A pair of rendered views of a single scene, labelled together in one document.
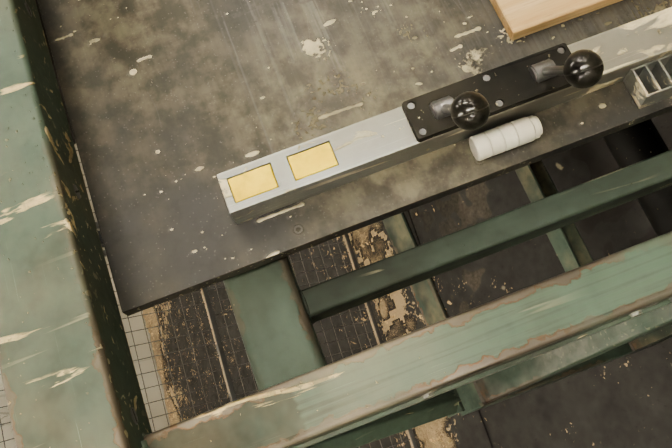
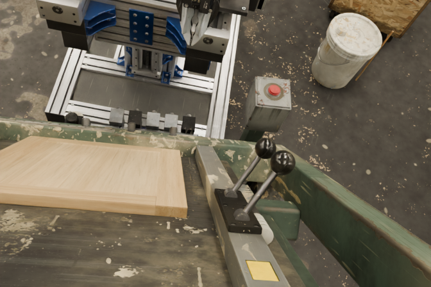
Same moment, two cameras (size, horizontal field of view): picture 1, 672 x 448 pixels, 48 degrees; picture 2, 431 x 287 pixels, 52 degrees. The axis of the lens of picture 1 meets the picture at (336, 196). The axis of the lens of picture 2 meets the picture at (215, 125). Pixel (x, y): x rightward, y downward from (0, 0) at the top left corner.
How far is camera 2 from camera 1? 0.85 m
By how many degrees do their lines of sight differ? 83
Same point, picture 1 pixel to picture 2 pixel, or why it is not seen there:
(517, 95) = (243, 202)
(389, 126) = (243, 239)
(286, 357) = not seen: outside the picture
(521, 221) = (301, 271)
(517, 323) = (402, 236)
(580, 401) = not seen: outside the picture
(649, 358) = not seen: outside the picture
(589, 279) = (368, 216)
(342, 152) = (258, 257)
